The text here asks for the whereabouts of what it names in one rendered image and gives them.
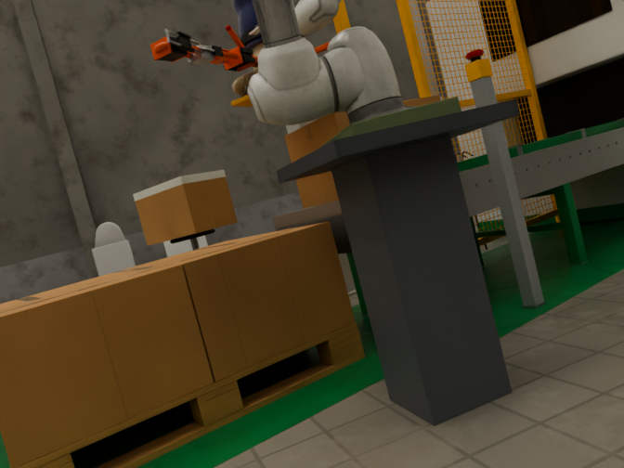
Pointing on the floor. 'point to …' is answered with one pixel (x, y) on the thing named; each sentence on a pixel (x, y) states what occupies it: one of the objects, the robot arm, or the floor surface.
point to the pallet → (220, 402)
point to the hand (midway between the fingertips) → (258, 51)
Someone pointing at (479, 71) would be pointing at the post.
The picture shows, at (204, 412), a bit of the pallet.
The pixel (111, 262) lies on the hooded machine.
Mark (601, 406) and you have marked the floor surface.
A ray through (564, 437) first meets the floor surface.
